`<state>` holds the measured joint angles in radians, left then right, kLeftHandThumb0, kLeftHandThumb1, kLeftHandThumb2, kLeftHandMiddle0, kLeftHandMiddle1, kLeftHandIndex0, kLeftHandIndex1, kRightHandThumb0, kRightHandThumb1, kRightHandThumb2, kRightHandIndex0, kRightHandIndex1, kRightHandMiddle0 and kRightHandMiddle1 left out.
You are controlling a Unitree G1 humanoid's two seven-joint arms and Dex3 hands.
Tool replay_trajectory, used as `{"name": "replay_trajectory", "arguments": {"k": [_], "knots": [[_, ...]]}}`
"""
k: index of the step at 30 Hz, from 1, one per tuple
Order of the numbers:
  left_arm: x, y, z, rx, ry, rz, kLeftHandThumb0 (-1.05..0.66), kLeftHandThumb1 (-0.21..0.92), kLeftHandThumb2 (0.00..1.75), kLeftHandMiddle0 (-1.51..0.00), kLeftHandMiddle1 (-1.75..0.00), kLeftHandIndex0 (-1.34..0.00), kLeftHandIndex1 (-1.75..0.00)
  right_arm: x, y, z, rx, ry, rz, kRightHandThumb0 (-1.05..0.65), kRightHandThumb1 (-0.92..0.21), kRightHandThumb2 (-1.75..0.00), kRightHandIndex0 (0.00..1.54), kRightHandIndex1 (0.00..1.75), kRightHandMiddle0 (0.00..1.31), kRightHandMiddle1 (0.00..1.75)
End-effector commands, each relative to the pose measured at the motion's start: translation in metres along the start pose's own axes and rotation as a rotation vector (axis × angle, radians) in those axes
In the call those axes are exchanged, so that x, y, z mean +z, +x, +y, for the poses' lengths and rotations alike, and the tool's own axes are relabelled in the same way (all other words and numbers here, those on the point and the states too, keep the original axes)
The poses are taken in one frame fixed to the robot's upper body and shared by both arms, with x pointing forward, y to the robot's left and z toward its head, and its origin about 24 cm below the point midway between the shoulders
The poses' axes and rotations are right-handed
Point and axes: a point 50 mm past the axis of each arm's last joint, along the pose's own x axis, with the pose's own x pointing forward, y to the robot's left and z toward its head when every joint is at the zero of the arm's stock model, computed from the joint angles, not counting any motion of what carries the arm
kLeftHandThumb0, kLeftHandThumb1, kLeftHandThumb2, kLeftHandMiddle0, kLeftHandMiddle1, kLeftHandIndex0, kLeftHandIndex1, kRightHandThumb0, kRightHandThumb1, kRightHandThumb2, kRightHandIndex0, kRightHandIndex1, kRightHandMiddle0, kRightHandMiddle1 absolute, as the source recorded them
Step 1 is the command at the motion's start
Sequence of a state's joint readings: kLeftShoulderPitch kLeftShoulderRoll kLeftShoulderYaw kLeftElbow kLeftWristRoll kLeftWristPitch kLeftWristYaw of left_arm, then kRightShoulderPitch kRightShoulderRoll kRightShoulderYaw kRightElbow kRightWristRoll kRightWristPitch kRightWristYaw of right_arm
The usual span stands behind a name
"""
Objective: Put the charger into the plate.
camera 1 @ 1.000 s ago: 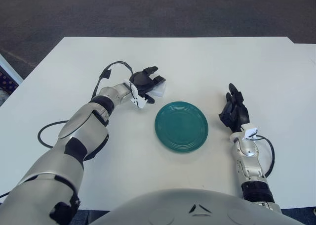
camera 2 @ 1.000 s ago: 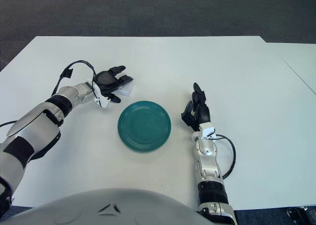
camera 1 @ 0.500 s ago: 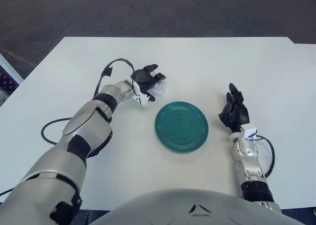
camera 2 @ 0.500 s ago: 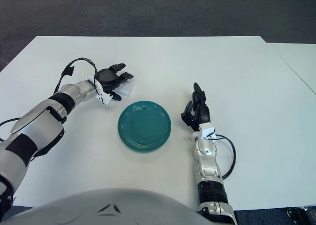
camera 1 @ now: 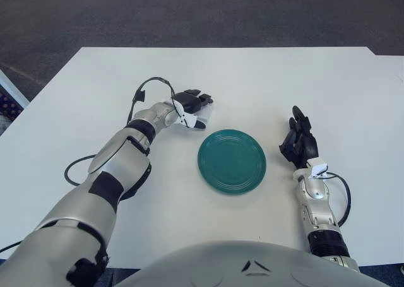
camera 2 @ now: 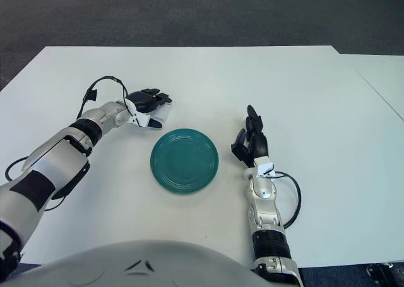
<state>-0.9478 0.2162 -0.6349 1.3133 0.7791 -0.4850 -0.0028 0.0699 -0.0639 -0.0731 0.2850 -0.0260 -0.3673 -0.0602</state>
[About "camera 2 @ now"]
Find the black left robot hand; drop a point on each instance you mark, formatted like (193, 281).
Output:
(142, 99)

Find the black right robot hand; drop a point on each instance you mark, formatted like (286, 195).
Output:
(257, 145)

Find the white charger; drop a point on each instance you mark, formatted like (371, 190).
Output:
(164, 113)

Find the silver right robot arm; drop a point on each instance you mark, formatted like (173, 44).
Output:
(265, 205)

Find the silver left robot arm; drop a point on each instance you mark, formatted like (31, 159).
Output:
(47, 161)

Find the teal round plate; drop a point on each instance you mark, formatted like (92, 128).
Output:
(184, 161)

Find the grey robot torso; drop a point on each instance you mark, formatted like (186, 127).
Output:
(142, 268)

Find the grey metal furniture leg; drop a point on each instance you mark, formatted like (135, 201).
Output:
(374, 272)

